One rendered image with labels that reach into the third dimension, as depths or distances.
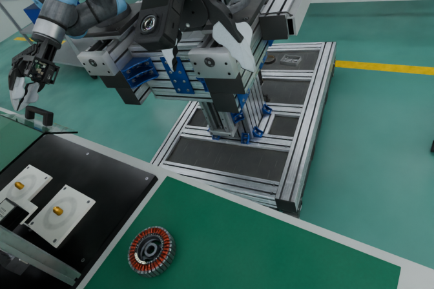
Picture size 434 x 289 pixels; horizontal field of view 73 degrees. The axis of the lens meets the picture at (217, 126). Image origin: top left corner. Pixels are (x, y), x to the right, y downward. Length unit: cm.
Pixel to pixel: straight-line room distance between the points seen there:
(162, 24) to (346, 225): 137
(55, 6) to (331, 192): 141
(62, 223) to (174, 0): 75
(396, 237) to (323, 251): 89
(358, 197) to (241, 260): 102
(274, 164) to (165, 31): 124
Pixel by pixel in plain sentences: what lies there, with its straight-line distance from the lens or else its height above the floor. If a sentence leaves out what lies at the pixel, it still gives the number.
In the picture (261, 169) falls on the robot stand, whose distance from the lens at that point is 150.
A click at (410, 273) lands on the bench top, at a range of 71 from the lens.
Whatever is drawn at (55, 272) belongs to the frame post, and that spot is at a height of 84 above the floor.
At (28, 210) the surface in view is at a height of 88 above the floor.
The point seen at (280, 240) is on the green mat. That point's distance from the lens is 72.
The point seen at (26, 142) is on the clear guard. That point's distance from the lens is 77.
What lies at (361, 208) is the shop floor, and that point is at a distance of 162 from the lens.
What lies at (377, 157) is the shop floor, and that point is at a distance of 180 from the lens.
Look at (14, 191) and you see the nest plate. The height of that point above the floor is 78.
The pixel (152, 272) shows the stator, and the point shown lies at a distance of 76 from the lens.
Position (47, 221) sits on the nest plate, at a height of 78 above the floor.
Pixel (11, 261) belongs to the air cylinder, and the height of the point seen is 82.
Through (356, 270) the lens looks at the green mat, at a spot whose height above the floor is 75.
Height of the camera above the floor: 141
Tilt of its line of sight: 42 degrees down
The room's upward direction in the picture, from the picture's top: 22 degrees counter-clockwise
